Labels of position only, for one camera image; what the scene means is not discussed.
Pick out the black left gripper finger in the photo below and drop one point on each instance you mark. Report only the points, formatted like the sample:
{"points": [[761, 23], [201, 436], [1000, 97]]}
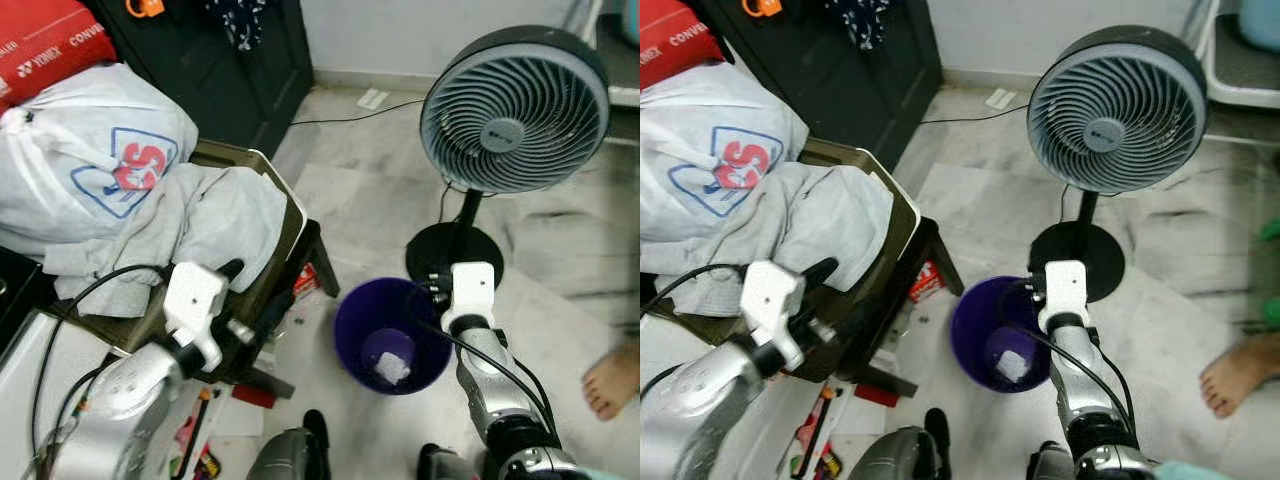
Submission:
{"points": [[231, 270], [277, 315], [863, 315], [820, 273]]}

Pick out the white tissue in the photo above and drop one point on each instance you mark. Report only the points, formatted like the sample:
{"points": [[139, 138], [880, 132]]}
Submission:
{"points": [[392, 368], [1012, 366]]}

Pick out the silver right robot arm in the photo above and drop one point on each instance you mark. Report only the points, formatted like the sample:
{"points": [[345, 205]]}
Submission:
{"points": [[490, 380], [1085, 380]]}

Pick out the red white carton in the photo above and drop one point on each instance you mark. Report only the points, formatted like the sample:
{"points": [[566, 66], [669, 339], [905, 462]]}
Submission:
{"points": [[308, 280], [926, 282]]}

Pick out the grey cloth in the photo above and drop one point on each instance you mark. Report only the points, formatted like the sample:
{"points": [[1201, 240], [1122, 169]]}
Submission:
{"points": [[200, 220], [810, 215]]}

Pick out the dark wooden chair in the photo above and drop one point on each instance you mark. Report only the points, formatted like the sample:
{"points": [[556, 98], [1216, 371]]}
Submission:
{"points": [[290, 250], [905, 250]]}

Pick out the purple plastic bucket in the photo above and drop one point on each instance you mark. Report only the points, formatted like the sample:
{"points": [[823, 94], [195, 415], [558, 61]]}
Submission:
{"points": [[975, 330], [360, 330]]}

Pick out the colourful toy pile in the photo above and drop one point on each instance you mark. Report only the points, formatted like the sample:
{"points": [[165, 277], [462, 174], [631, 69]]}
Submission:
{"points": [[820, 440], [198, 440]]}

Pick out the grey left robot leg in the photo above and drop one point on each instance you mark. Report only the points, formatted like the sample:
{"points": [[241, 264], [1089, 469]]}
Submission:
{"points": [[895, 455], [285, 455]]}

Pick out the grey robot leg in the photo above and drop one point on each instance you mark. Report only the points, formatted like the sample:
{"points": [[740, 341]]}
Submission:
{"points": [[895, 455], [1050, 463], [445, 465], [285, 455]]}

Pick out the grey right robot leg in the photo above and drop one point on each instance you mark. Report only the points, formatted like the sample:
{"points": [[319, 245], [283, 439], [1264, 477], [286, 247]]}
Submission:
{"points": [[445, 465], [1050, 463]]}

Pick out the white plastic bag red logo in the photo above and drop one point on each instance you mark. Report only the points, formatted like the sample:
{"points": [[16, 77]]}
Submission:
{"points": [[70, 150], [700, 140]]}

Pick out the black cabinet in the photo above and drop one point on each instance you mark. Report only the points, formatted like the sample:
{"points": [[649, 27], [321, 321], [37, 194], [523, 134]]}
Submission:
{"points": [[200, 80], [830, 90]]}

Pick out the grey standing fan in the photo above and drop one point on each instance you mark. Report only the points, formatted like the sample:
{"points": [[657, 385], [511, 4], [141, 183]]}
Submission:
{"points": [[1115, 110], [515, 110]]}

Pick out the person's bare foot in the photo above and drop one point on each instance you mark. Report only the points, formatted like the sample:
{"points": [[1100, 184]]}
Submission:
{"points": [[612, 385], [1240, 375]]}

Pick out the green object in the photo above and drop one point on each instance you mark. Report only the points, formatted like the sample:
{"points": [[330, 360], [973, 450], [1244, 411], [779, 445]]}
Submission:
{"points": [[1270, 300]]}

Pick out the dark dotted cloth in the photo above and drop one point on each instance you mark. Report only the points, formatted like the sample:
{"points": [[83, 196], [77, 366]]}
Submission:
{"points": [[238, 22], [858, 22]]}

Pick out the small orange object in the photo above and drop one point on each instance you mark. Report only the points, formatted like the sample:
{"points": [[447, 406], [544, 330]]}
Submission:
{"points": [[762, 7], [145, 8]]}

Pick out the red sports bag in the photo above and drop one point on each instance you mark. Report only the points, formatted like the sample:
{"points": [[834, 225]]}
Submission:
{"points": [[50, 45], [670, 40]]}

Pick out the white step shelf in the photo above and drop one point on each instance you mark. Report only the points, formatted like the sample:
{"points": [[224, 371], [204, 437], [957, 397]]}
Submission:
{"points": [[1240, 75], [618, 70]]}

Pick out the teal plastic tub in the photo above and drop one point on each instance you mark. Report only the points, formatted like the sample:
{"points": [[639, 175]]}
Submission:
{"points": [[1262, 22]]}

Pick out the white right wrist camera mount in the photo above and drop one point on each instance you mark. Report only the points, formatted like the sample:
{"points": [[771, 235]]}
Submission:
{"points": [[1063, 290], [472, 290]]}

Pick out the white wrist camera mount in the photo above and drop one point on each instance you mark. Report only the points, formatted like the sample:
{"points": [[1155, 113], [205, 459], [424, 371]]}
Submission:
{"points": [[472, 290], [765, 300], [1063, 290], [190, 300]]}

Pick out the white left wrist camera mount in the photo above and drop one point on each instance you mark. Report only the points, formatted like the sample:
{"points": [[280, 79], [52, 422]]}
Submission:
{"points": [[190, 300], [765, 300]]}

